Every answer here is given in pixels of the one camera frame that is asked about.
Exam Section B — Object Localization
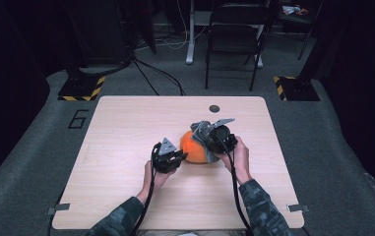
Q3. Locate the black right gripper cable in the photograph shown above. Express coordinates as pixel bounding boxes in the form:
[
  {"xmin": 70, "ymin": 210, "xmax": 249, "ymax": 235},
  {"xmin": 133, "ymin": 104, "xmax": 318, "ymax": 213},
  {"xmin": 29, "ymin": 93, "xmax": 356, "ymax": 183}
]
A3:
[{"xmin": 219, "ymin": 136, "xmax": 253, "ymax": 236}]

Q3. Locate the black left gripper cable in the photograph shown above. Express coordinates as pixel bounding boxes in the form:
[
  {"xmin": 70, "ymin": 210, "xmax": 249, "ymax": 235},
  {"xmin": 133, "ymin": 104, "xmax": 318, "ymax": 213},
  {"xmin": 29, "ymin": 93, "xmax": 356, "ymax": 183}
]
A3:
[{"xmin": 130, "ymin": 144, "xmax": 159, "ymax": 236}]

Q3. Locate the grey cloth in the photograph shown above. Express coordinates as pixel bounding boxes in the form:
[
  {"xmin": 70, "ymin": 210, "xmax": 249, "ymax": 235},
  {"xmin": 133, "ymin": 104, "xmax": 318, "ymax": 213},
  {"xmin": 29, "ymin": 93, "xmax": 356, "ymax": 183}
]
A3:
[{"xmin": 189, "ymin": 121, "xmax": 222, "ymax": 164}]

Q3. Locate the person's right hand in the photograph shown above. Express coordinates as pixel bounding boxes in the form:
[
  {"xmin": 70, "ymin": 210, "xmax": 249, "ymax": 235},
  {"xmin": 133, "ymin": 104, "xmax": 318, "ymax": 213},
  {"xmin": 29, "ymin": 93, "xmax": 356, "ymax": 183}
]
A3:
[{"xmin": 219, "ymin": 136, "xmax": 253, "ymax": 185}]

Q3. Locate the white desk leg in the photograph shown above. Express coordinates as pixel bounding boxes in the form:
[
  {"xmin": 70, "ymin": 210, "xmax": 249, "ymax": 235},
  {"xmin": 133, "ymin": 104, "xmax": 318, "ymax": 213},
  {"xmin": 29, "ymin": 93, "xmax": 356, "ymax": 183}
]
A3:
[{"xmin": 185, "ymin": 0, "xmax": 197, "ymax": 65}]

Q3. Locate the black cabinet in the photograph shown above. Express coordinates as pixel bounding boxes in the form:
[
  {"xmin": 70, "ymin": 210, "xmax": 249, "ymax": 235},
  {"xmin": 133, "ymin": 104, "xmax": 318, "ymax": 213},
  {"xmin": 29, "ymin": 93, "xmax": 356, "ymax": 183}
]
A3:
[{"xmin": 66, "ymin": 0, "xmax": 134, "ymax": 67}]

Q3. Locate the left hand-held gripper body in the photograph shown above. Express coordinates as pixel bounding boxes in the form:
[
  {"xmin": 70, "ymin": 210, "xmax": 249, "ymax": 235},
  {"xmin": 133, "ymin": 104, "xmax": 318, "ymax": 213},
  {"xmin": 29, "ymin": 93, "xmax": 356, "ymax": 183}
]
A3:
[{"xmin": 151, "ymin": 137, "xmax": 178, "ymax": 174}]

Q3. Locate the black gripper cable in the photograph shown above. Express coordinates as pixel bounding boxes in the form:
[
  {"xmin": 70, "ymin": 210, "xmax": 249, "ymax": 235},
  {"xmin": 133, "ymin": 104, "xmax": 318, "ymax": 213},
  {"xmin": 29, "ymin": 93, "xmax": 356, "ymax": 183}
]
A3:
[
  {"xmin": 130, "ymin": 144, "xmax": 159, "ymax": 236},
  {"xmin": 219, "ymin": 136, "xmax": 253, "ymax": 236}
]

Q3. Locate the black folding chair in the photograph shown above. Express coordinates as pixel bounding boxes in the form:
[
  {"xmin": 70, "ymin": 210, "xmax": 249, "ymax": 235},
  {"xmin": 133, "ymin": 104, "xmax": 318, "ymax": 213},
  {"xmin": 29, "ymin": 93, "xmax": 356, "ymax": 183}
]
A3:
[{"xmin": 204, "ymin": 2, "xmax": 275, "ymax": 92}]

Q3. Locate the dark chair with items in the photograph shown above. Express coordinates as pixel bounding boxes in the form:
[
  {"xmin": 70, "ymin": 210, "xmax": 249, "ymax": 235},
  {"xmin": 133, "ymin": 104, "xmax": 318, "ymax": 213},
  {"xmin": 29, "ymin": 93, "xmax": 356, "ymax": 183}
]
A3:
[{"xmin": 278, "ymin": 0, "xmax": 324, "ymax": 62}]

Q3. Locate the striped black stand base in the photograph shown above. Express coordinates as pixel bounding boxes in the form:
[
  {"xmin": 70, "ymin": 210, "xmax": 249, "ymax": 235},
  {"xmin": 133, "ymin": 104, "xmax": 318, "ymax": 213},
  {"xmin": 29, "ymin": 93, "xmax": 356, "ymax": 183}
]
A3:
[
  {"xmin": 273, "ymin": 76, "xmax": 321, "ymax": 102},
  {"xmin": 57, "ymin": 76, "xmax": 106, "ymax": 102}
]

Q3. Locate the person's left hand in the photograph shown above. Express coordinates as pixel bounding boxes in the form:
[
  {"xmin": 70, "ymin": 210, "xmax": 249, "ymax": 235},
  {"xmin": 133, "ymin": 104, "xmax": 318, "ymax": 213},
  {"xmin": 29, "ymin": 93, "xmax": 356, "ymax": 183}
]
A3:
[{"xmin": 143, "ymin": 159, "xmax": 177, "ymax": 196}]

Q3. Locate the orange plush toy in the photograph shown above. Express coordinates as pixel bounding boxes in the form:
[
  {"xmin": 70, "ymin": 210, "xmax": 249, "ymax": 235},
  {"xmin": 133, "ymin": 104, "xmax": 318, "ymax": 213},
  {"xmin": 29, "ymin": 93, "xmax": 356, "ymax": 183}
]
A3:
[{"xmin": 179, "ymin": 130, "xmax": 211, "ymax": 164}]

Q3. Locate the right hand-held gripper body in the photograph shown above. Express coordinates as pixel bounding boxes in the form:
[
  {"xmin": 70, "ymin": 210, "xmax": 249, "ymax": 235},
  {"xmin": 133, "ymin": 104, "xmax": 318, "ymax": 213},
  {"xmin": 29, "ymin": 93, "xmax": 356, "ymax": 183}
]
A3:
[{"xmin": 208, "ymin": 118, "xmax": 238, "ymax": 155}]

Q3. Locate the black floor cable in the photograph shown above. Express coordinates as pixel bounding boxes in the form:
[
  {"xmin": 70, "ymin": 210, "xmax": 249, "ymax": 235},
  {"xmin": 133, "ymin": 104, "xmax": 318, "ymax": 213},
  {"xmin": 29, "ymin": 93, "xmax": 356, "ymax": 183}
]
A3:
[
  {"xmin": 135, "ymin": 58, "xmax": 187, "ymax": 96},
  {"xmin": 131, "ymin": 58, "xmax": 160, "ymax": 96}
]

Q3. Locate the white cable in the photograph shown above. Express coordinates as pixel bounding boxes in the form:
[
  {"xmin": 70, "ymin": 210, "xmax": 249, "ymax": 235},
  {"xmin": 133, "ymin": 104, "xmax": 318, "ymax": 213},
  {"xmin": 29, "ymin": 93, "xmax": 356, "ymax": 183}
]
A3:
[{"xmin": 159, "ymin": 0, "xmax": 209, "ymax": 51}]

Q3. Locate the grey tape piece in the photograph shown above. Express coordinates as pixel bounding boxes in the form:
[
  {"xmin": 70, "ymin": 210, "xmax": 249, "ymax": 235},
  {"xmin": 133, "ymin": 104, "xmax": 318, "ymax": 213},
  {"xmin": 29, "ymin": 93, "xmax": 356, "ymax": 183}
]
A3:
[
  {"xmin": 286, "ymin": 204, "xmax": 310, "ymax": 213},
  {"xmin": 46, "ymin": 203, "xmax": 71, "ymax": 215}
]

